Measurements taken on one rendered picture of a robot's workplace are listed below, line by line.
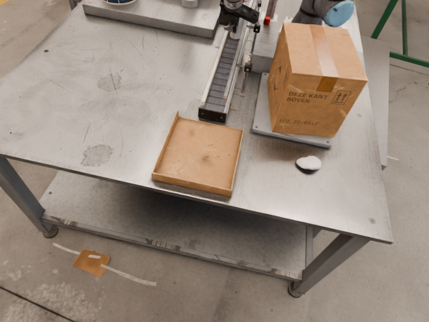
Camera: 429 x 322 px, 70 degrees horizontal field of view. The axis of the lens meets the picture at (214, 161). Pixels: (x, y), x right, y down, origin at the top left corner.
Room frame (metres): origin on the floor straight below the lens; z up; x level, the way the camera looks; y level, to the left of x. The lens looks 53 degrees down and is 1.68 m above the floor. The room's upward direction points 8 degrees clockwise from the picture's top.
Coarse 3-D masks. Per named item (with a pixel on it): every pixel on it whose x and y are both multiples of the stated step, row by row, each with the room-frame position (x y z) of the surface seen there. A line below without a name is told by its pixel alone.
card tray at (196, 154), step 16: (176, 112) 0.82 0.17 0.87; (176, 128) 0.77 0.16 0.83; (192, 128) 0.78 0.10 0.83; (208, 128) 0.79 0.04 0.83; (224, 128) 0.81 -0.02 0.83; (176, 144) 0.69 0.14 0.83; (192, 144) 0.71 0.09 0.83; (208, 144) 0.72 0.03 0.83; (224, 144) 0.73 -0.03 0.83; (240, 144) 0.71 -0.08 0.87; (160, 160) 0.61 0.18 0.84; (176, 160) 0.62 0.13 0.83; (192, 160) 0.63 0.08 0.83; (208, 160) 0.64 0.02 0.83; (224, 160) 0.65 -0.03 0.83; (160, 176) 0.53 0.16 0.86; (176, 176) 0.56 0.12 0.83; (192, 176) 0.57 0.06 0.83; (208, 176) 0.58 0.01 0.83; (224, 176) 0.59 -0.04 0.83; (224, 192) 0.52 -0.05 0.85
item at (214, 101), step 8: (232, 40) 1.33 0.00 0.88; (224, 48) 1.26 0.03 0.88; (232, 48) 1.27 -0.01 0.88; (224, 56) 1.20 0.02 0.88; (232, 56) 1.21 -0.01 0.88; (224, 64) 1.14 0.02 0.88; (216, 72) 1.08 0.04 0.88; (224, 72) 1.08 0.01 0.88; (216, 80) 1.02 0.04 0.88; (224, 80) 1.03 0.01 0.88; (216, 88) 0.97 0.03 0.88; (224, 88) 0.98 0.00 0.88; (208, 96) 0.92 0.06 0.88; (216, 96) 0.93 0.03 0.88; (208, 104) 0.88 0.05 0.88; (216, 104) 0.88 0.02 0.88; (224, 104) 0.89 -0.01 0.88
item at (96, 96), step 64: (64, 64) 1.05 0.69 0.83; (128, 64) 1.11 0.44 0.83; (192, 64) 1.18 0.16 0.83; (0, 128) 0.65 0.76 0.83; (64, 128) 0.70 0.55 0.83; (128, 128) 0.74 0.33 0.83; (192, 192) 0.51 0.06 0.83; (256, 192) 0.55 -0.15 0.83; (320, 192) 0.58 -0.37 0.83; (384, 192) 0.62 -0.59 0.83
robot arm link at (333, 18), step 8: (320, 0) 1.35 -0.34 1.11; (328, 0) 1.30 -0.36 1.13; (336, 0) 1.28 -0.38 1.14; (344, 0) 1.29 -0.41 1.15; (320, 8) 1.33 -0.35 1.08; (328, 8) 1.29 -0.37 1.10; (336, 8) 1.27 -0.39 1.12; (344, 8) 1.28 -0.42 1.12; (352, 8) 1.30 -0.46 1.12; (320, 16) 1.33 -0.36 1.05; (328, 16) 1.27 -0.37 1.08; (336, 16) 1.27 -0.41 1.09; (344, 16) 1.29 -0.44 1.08; (328, 24) 1.28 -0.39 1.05; (336, 24) 1.29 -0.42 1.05
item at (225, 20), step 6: (222, 0) 1.24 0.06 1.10; (222, 6) 1.22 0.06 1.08; (240, 6) 1.21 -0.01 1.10; (222, 12) 1.26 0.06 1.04; (228, 12) 1.24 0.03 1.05; (222, 18) 1.23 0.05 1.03; (228, 18) 1.23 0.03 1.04; (234, 18) 1.24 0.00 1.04; (222, 24) 1.25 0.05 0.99; (228, 24) 1.26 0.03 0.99
